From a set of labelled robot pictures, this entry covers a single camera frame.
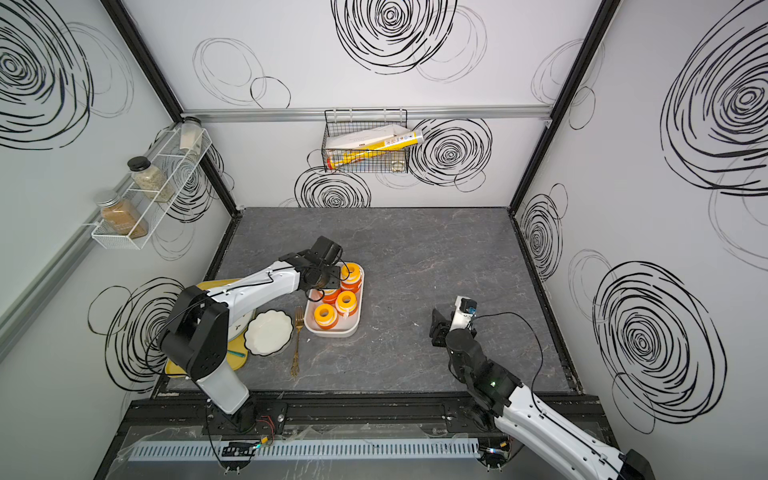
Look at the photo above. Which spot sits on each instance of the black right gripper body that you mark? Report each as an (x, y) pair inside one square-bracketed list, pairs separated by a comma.
[(443, 332)]

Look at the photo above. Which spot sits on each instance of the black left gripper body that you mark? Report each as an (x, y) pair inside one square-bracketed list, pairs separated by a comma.
[(331, 277)]

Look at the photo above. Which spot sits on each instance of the yellow sealing tape roll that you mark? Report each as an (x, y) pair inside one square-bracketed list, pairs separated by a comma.
[(326, 316), (346, 303), (351, 276)]

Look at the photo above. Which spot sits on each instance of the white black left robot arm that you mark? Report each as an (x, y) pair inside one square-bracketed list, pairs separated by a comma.
[(202, 322)]

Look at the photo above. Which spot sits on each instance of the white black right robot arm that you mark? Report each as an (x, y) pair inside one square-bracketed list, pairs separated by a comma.
[(520, 414)]

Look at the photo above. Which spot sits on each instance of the white plastic storage box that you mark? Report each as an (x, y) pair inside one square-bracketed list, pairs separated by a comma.
[(346, 326)]

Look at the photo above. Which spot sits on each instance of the yellow foil wrap box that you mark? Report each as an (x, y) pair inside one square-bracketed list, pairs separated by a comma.
[(389, 155)]

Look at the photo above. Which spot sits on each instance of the gold fork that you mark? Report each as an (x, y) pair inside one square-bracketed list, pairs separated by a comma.
[(299, 325)]

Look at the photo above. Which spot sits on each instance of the white scalloped small dish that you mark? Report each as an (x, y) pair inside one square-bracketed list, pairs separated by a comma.
[(268, 333)]

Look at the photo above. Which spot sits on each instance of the yellow plastic tray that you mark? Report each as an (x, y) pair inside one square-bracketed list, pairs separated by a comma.
[(237, 353)]

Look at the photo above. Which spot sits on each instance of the white paper package in basket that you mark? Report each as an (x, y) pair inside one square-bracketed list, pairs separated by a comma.
[(361, 139)]

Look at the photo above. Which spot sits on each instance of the white spice jar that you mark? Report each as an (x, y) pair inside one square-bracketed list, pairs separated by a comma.
[(191, 136)]

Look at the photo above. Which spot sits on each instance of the light spice jar black lid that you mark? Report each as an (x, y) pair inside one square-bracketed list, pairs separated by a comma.
[(150, 180)]

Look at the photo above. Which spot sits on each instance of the brown spice jar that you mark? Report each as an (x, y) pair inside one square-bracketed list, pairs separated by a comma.
[(120, 214)]

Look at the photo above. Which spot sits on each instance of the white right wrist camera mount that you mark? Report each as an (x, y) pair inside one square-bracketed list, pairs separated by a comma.
[(464, 313)]

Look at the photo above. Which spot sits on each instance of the black wire wall basket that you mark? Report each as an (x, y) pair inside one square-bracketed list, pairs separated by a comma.
[(342, 121)]

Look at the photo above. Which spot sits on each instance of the white slotted cable duct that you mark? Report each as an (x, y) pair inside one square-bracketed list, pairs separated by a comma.
[(336, 449)]

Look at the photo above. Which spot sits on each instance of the silver wall rail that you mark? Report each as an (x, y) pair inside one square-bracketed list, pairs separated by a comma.
[(252, 115)]

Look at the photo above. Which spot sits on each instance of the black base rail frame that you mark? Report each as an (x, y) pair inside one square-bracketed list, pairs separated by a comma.
[(295, 416)]

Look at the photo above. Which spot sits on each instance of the white wire spice rack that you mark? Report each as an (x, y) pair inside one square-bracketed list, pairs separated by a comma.
[(167, 222)]

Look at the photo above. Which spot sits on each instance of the black aluminium corner post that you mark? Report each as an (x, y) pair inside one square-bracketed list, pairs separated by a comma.
[(130, 34)]

